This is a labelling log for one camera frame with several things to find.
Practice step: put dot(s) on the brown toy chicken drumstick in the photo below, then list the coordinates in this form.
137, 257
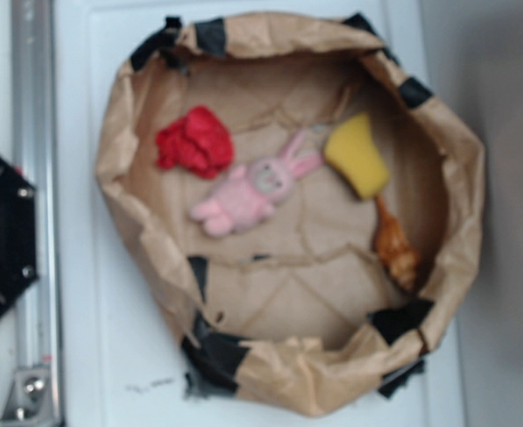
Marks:
394, 250

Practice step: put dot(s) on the red crumpled cloth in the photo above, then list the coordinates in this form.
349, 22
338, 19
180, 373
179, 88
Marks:
198, 142

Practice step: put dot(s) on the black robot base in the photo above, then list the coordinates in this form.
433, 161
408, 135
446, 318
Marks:
17, 235

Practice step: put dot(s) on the yellow green sponge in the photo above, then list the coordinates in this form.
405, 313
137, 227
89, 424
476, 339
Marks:
350, 150

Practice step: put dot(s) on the pink plush bunny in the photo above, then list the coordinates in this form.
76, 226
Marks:
250, 194

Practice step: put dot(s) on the brown paper bag bin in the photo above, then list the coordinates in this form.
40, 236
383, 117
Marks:
298, 311

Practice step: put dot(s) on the metal corner bracket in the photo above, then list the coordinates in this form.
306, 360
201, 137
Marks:
29, 401

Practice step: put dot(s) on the aluminium frame rail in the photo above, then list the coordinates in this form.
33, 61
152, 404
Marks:
38, 309

